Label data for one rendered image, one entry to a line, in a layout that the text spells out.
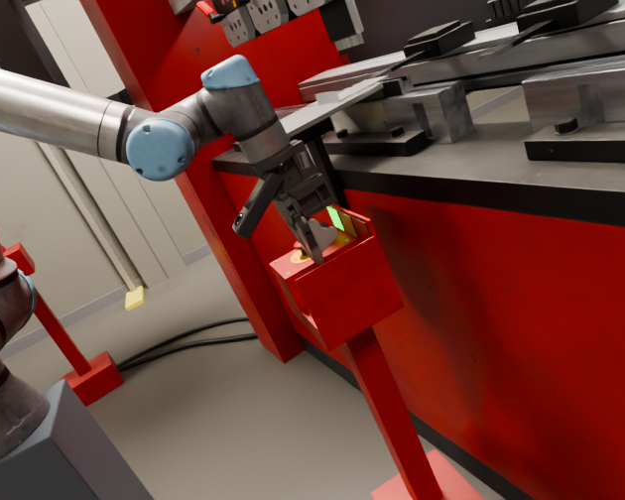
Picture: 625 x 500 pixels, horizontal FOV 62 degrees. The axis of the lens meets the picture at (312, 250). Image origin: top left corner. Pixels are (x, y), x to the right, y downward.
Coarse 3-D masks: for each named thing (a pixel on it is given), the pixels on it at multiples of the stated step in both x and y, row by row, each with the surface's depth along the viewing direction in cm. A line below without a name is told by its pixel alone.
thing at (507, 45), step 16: (544, 0) 90; (560, 0) 86; (576, 0) 84; (592, 0) 85; (608, 0) 86; (528, 16) 91; (544, 16) 88; (560, 16) 86; (576, 16) 84; (592, 16) 85; (528, 32) 86; (544, 32) 90; (496, 48) 85
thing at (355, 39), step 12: (336, 0) 102; (348, 0) 100; (324, 12) 107; (336, 12) 104; (348, 12) 101; (324, 24) 109; (336, 24) 106; (348, 24) 102; (360, 24) 102; (336, 36) 108; (348, 36) 105; (360, 36) 103; (336, 48) 112
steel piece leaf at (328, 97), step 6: (360, 84) 110; (366, 84) 107; (348, 90) 109; (354, 90) 106; (360, 90) 104; (318, 96) 108; (324, 96) 106; (330, 96) 104; (336, 96) 102; (342, 96) 105; (348, 96) 103; (318, 102) 109; (324, 102) 107; (330, 102) 105
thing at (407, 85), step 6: (384, 78) 106; (390, 78) 103; (396, 78) 102; (402, 78) 100; (408, 78) 99; (354, 84) 115; (384, 84) 102; (390, 84) 101; (396, 84) 99; (402, 84) 99; (408, 84) 99; (384, 90) 103; (390, 90) 102; (396, 90) 100; (402, 90) 99; (408, 90) 100; (384, 96) 104; (390, 96) 103
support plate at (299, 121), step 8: (368, 88) 102; (376, 88) 102; (352, 96) 102; (360, 96) 100; (312, 104) 113; (328, 104) 104; (336, 104) 101; (344, 104) 99; (296, 112) 113; (304, 112) 108; (312, 112) 103; (320, 112) 100; (328, 112) 98; (336, 112) 98; (280, 120) 112; (288, 120) 107; (296, 120) 103; (304, 120) 99; (312, 120) 96; (320, 120) 97; (288, 128) 98; (296, 128) 95; (304, 128) 96
